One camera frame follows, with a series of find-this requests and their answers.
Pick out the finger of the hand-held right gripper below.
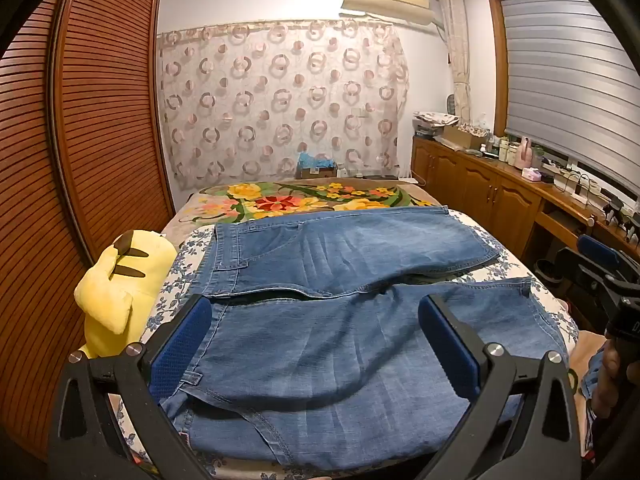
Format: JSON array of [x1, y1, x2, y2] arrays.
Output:
[[554, 246, 608, 301], [576, 234, 640, 281]]

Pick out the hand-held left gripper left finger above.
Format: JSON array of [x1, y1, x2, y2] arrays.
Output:
[[47, 294, 213, 480]]

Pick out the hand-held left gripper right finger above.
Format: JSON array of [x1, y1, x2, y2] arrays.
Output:
[[417, 294, 593, 480]]

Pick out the blue denim pants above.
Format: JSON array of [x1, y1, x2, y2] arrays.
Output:
[[160, 205, 563, 471]]

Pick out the person's right hand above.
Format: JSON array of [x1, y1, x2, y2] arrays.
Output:
[[590, 340, 632, 418]]

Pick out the grey trash bin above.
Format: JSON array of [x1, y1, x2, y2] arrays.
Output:
[[535, 257, 563, 286]]

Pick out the white power strip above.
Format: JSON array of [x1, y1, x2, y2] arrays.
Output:
[[570, 172, 601, 206]]

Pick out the white blue-flowered quilt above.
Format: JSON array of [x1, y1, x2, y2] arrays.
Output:
[[112, 207, 581, 480]]

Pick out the yellow plush toy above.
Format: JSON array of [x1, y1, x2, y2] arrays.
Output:
[[74, 229, 177, 358]]

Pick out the wooden sideboard cabinet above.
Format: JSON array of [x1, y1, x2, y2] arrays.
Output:
[[411, 135, 640, 281]]

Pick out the open cardboard box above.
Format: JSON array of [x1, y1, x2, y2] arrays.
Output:
[[442, 122, 488, 150]]

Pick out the floral blanket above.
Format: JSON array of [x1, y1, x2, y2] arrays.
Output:
[[160, 177, 448, 235]]

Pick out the grey window blind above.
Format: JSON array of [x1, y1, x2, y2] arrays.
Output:
[[497, 0, 640, 196]]

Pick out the stack of folded cloths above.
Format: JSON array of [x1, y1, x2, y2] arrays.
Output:
[[412, 111, 460, 138]]

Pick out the small cardboard box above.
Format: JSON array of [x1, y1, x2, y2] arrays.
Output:
[[295, 162, 337, 181]]

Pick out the blue plastic bag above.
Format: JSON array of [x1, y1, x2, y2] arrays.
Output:
[[298, 151, 337, 170]]

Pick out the cream window curtain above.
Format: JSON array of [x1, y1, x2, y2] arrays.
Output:
[[434, 0, 473, 126]]

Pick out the wooden louvered wardrobe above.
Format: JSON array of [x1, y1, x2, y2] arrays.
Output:
[[0, 0, 176, 461]]

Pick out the ring-patterned sheer curtain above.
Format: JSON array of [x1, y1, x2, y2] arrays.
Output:
[[156, 19, 411, 192]]

